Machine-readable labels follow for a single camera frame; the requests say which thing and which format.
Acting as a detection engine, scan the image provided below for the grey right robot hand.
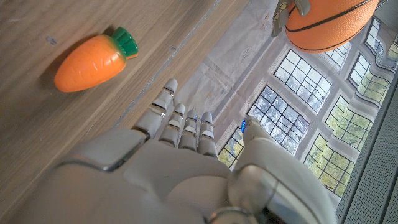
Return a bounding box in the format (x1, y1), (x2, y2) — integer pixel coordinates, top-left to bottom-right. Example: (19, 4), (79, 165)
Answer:
(6, 77), (338, 224)

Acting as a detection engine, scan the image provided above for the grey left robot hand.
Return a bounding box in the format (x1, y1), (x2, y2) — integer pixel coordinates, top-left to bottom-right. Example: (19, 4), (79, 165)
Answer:
(271, 0), (311, 38)

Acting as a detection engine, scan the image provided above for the orange toy basketball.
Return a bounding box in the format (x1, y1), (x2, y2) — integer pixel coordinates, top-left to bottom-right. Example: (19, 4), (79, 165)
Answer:
(285, 0), (380, 54)

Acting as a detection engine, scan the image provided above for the orange toy carrot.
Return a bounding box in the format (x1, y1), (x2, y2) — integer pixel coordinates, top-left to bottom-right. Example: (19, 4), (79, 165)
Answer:
(53, 26), (139, 93)

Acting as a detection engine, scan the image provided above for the printed window backdrop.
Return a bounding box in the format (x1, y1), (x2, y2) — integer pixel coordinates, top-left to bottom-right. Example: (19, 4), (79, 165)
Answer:
(124, 0), (398, 200)

